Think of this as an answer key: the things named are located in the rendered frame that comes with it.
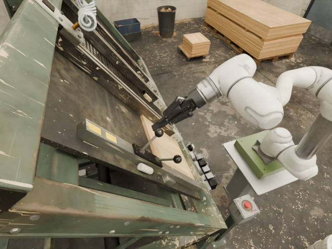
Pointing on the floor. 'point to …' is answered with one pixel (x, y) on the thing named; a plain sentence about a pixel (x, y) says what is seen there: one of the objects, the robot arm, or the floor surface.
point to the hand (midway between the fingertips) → (159, 124)
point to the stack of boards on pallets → (256, 27)
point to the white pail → (326, 243)
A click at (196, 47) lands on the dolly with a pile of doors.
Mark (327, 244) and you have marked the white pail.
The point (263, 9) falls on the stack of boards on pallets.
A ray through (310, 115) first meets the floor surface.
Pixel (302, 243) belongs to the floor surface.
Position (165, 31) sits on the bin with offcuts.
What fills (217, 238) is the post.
